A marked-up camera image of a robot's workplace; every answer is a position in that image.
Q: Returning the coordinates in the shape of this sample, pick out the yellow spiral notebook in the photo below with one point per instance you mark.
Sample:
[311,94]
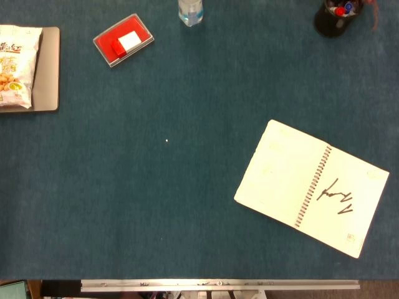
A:
[280,174]

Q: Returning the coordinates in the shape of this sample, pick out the blue felt table mat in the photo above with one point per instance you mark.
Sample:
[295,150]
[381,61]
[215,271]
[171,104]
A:
[156,187]

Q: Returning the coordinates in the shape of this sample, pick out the red white stamp block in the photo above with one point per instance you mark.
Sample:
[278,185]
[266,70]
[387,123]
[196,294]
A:
[127,42]

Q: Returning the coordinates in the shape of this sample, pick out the clear water bottle blue label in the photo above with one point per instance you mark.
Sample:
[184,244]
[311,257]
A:
[190,12]

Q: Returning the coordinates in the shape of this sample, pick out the red ink pad tray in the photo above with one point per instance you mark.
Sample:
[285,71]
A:
[106,43]

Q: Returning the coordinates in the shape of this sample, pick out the dark grey tray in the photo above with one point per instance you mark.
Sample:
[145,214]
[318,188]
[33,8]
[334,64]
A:
[48,78]

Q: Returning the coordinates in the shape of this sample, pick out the black mesh pen holder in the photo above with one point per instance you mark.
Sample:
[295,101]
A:
[330,26]

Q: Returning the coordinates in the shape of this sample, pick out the red cap marker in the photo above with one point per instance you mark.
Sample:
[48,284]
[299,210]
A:
[338,11]

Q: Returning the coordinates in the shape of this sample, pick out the white snack bag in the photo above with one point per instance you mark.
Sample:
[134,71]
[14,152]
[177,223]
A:
[15,68]

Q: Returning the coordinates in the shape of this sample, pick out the blue cap marker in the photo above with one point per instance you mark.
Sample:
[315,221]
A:
[348,7]

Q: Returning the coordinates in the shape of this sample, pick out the teal object under table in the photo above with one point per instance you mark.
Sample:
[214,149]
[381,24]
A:
[12,290]

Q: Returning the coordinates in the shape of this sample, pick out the aluminium table edge rail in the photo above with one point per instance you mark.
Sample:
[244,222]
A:
[218,285]

